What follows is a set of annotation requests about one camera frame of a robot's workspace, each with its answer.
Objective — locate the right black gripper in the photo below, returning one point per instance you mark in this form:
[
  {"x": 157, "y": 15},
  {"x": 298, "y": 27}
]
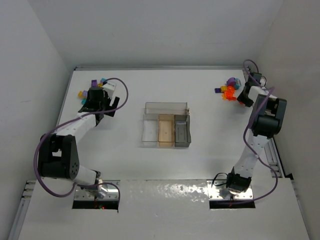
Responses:
[{"x": 244, "y": 99}]

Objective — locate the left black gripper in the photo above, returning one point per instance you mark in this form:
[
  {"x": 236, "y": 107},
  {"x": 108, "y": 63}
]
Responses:
[{"x": 99, "y": 107}]

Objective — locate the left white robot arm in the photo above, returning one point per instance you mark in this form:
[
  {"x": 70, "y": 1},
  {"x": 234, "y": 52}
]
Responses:
[{"x": 58, "y": 156}]

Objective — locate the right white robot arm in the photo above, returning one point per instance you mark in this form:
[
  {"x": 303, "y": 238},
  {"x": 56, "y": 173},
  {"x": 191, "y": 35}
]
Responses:
[{"x": 265, "y": 122}]

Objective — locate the teal grey lego cylinder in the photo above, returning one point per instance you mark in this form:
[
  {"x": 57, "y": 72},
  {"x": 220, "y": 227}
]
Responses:
[{"x": 237, "y": 84}]

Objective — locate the lower orange funnel lego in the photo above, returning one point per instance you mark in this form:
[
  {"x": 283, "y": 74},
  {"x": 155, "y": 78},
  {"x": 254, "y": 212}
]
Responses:
[{"x": 228, "y": 95}]

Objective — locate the orange funnel lego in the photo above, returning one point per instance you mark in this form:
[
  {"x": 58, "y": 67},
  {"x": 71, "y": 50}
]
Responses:
[
  {"x": 231, "y": 89},
  {"x": 228, "y": 95}
]

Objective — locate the upper orange funnel lego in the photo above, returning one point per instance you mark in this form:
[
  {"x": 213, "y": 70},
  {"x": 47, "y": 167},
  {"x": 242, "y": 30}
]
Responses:
[{"x": 231, "y": 89}]

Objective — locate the yellow lego brick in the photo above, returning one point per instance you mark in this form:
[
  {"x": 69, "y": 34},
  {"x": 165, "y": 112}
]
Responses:
[{"x": 223, "y": 88}]

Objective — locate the dark purple lego brick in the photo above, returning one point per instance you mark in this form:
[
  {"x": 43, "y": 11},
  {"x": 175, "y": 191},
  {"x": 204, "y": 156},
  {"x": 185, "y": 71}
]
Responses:
[{"x": 94, "y": 83}]

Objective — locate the lilac lego brick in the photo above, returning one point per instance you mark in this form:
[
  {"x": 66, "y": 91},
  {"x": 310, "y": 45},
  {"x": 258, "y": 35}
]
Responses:
[{"x": 85, "y": 94}]

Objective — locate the orange-yellow lego brick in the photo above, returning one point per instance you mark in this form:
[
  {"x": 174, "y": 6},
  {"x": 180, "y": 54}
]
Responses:
[{"x": 80, "y": 94}]

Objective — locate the clear long container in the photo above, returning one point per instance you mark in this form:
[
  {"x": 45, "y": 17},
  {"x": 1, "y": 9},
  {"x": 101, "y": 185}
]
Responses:
[{"x": 171, "y": 108}]

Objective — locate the clear small container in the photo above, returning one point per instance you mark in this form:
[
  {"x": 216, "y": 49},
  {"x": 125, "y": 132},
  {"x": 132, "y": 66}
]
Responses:
[{"x": 150, "y": 130}]

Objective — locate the amber small container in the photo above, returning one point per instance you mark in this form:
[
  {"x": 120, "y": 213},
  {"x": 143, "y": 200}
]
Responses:
[{"x": 166, "y": 132}]

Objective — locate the grey small container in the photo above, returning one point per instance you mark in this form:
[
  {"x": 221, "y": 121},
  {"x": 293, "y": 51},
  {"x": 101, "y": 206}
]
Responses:
[{"x": 182, "y": 135}]

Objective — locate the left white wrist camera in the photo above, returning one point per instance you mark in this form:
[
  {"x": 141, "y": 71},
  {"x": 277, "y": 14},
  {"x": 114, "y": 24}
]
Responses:
[{"x": 110, "y": 88}]

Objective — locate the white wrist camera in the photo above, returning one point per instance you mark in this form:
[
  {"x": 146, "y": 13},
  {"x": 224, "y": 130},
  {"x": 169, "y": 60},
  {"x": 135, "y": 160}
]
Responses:
[
  {"x": 110, "y": 88},
  {"x": 259, "y": 78}
]

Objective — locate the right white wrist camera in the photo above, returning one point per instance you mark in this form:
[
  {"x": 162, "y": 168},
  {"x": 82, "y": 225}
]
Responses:
[{"x": 259, "y": 78}]

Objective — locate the right aluminium rail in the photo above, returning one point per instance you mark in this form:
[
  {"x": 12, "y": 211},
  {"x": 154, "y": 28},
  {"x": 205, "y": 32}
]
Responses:
[{"x": 271, "y": 151}]

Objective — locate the aluminium rail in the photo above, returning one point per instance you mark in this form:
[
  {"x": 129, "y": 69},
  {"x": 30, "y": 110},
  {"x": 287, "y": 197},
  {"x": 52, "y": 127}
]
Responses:
[
  {"x": 21, "y": 212},
  {"x": 271, "y": 151}
]

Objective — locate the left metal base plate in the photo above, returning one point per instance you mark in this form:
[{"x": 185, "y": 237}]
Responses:
[{"x": 107, "y": 191}]

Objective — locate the metal base plate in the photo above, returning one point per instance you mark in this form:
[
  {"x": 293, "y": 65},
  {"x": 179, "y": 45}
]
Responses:
[
  {"x": 107, "y": 191},
  {"x": 217, "y": 191}
]

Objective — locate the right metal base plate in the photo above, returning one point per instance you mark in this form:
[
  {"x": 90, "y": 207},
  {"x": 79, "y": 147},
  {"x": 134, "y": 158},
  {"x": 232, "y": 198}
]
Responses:
[{"x": 217, "y": 191}]

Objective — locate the left aluminium rail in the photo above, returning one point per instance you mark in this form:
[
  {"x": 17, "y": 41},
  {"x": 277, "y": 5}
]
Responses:
[{"x": 21, "y": 212}]

